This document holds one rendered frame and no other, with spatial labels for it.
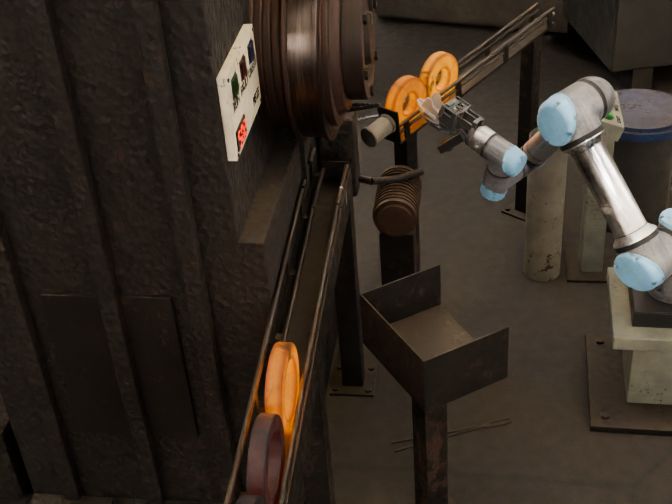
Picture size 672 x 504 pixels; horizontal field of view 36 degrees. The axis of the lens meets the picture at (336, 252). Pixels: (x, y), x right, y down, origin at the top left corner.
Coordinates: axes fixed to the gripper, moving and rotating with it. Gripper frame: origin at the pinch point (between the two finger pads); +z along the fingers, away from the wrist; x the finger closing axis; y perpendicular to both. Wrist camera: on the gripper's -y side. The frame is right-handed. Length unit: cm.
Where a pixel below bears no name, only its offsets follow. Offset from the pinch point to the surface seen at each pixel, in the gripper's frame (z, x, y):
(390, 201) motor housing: -12.4, 22.8, -15.5
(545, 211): -36, -32, -34
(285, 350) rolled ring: -47, 107, 22
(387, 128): 1.3, 11.7, -4.1
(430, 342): -59, 71, 7
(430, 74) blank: 4.7, -9.2, 3.3
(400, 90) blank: 4.8, 4.5, 3.8
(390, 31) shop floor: 121, -163, -114
